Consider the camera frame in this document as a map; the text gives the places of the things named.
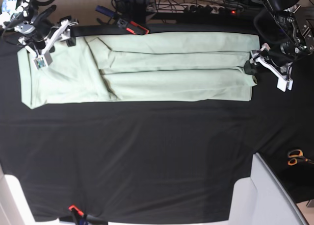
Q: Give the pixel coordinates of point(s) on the red clamp bottom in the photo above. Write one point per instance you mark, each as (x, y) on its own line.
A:
(80, 218)

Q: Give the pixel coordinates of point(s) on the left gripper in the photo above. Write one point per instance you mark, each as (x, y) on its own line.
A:
(276, 62)

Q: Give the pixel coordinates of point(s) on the white table frame left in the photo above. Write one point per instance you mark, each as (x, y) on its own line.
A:
(14, 209)

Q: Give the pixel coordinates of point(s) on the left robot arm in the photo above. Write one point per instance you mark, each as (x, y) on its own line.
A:
(295, 40)

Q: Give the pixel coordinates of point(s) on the blue handled clamp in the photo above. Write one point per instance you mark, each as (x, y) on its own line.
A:
(107, 12)

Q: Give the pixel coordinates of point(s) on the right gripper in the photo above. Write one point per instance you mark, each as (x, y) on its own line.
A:
(39, 39)

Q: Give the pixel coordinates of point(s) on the orange handled scissors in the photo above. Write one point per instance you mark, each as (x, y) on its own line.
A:
(296, 156)

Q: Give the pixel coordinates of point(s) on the black table cloth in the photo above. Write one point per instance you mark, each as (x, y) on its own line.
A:
(153, 162)

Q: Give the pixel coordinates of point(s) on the red black clamp top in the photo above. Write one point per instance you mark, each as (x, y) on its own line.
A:
(132, 27)

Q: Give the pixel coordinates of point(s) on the white table frame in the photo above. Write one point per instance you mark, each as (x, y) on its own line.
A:
(14, 209)
(261, 199)

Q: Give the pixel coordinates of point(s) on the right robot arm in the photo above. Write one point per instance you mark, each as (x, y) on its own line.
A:
(25, 11)

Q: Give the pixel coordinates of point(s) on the light green T-shirt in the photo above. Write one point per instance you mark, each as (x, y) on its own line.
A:
(171, 66)

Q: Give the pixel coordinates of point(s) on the white table frame right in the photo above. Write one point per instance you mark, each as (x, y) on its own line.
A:
(261, 199)

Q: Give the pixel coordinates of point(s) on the white power strip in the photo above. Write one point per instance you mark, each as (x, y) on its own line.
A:
(203, 8)

